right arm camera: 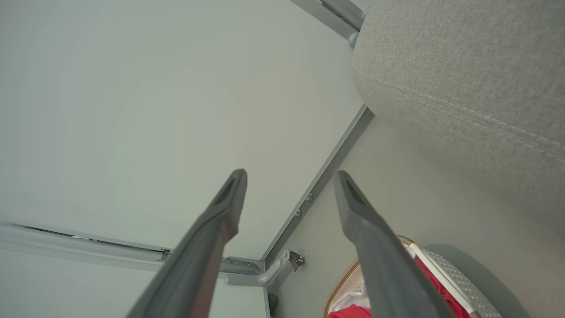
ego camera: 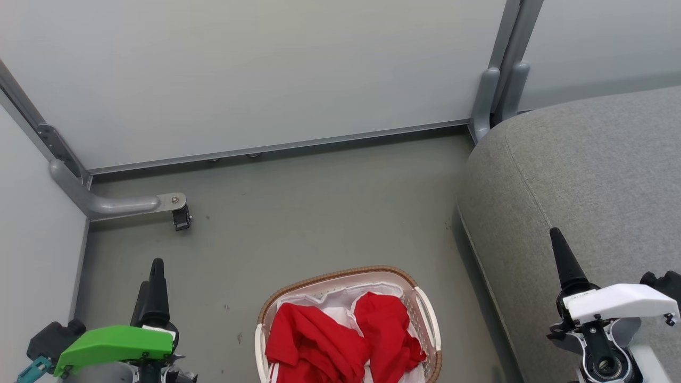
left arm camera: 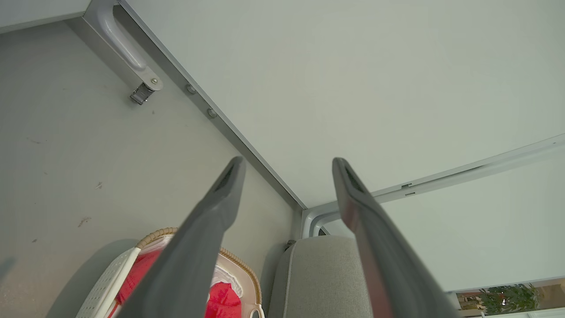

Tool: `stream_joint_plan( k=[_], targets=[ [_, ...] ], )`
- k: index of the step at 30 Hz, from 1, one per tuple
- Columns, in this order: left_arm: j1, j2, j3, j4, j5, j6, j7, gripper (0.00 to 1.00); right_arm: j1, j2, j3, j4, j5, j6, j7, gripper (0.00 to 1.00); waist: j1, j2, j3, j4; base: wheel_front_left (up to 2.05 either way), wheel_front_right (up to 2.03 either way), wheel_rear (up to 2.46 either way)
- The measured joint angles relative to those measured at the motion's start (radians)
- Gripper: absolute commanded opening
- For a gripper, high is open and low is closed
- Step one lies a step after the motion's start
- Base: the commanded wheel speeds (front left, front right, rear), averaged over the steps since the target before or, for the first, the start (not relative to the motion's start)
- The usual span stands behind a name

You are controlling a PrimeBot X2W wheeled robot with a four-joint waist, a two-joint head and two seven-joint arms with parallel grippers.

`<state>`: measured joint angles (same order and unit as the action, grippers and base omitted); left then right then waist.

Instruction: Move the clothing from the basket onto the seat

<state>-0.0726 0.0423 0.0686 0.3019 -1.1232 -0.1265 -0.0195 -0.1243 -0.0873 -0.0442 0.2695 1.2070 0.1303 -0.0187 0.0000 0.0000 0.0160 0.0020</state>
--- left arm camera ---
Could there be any green potted plant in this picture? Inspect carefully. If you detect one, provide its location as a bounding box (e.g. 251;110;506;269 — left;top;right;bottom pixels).
479;284;542;315

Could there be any grey fabric sofa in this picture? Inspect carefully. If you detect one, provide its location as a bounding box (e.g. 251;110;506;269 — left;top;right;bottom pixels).
267;235;377;318

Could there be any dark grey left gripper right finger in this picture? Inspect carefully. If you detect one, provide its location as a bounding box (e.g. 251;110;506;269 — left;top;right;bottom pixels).
331;157;460;318

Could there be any white basket liner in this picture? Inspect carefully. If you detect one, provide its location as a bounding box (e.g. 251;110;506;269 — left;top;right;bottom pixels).
148;235;244;297

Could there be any white wicker-rimmed laundry basket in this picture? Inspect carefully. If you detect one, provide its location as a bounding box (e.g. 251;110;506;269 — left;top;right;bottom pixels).
75;227;265;318

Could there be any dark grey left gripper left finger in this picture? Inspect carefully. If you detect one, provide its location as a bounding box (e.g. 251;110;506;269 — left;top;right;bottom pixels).
116;155;247;318

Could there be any red garment with white stripes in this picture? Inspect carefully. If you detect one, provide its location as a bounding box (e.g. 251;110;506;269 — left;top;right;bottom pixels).
108;250;242;318

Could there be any grey partition frame rail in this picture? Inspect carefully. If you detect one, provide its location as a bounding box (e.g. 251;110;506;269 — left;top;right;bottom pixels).
116;0;308;211
301;134;565;239

